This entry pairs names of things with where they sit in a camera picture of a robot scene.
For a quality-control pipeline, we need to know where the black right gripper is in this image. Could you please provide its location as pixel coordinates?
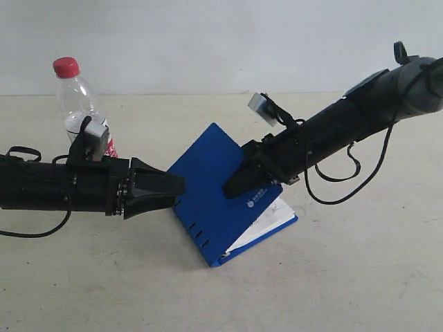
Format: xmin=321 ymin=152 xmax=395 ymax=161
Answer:
xmin=222 ymin=124 xmax=311 ymax=199

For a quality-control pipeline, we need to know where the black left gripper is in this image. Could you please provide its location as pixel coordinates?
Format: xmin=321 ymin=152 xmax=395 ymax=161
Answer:
xmin=71 ymin=157 xmax=186 ymax=220

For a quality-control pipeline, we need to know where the blue ring binder notebook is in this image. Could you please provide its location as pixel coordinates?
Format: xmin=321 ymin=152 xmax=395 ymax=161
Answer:
xmin=168 ymin=122 xmax=298 ymax=268

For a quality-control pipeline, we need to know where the clear bottle red cap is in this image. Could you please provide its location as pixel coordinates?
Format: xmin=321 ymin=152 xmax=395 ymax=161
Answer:
xmin=53 ymin=57 xmax=118 ymax=161

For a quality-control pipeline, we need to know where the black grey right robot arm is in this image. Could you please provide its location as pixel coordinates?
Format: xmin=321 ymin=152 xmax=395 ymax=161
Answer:
xmin=222 ymin=56 xmax=442 ymax=199

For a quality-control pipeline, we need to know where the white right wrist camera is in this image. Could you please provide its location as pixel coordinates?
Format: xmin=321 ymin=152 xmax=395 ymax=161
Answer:
xmin=247 ymin=93 xmax=278 ymax=127

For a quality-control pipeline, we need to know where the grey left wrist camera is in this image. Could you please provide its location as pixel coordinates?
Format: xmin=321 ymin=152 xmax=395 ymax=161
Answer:
xmin=68 ymin=116 xmax=109 ymax=163

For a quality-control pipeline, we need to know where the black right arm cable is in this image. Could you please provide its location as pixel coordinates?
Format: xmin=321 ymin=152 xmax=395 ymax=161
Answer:
xmin=262 ymin=40 xmax=443 ymax=205

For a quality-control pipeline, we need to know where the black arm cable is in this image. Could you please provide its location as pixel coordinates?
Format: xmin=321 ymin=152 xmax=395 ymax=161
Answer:
xmin=262 ymin=40 xmax=443 ymax=205
xmin=0 ymin=146 xmax=77 ymax=239

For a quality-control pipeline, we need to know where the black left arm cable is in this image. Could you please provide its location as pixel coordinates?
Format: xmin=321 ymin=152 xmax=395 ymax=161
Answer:
xmin=0 ymin=146 xmax=77 ymax=239

